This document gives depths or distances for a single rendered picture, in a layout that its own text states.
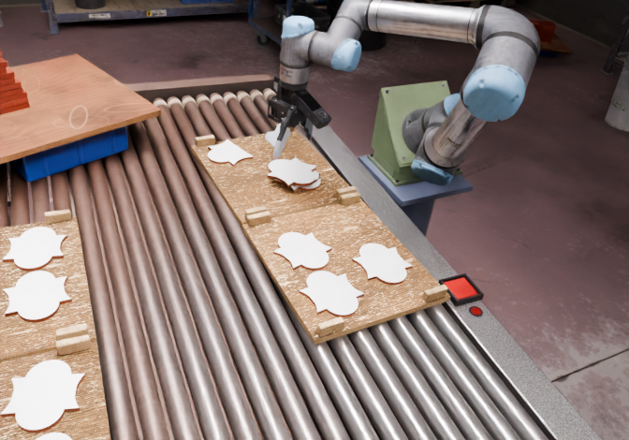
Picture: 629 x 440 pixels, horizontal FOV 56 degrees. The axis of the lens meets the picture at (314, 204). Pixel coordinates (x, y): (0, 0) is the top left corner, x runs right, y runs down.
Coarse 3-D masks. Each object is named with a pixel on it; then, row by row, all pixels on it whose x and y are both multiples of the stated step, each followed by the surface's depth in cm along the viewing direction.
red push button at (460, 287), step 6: (444, 282) 140; (450, 282) 140; (456, 282) 140; (462, 282) 140; (450, 288) 138; (456, 288) 138; (462, 288) 138; (468, 288) 138; (474, 288) 139; (456, 294) 136; (462, 294) 137; (468, 294) 137; (474, 294) 137
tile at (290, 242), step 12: (288, 240) 144; (300, 240) 145; (312, 240) 145; (276, 252) 140; (288, 252) 141; (300, 252) 141; (312, 252) 141; (324, 252) 142; (300, 264) 138; (312, 264) 138; (324, 264) 138
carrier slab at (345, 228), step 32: (288, 224) 151; (320, 224) 152; (352, 224) 153; (384, 224) 155; (352, 256) 143; (288, 288) 132; (384, 288) 135; (416, 288) 136; (320, 320) 125; (352, 320) 126; (384, 320) 128
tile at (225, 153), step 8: (224, 144) 179; (232, 144) 179; (216, 152) 175; (224, 152) 175; (232, 152) 176; (240, 152) 176; (216, 160) 171; (224, 160) 171; (232, 160) 172; (240, 160) 173
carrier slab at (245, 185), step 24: (216, 144) 180; (240, 144) 181; (264, 144) 183; (288, 144) 184; (216, 168) 169; (240, 168) 170; (264, 168) 172; (240, 192) 160; (264, 192) 162; (288, 192) 163; (312, 192) 164; (240, 216) 152
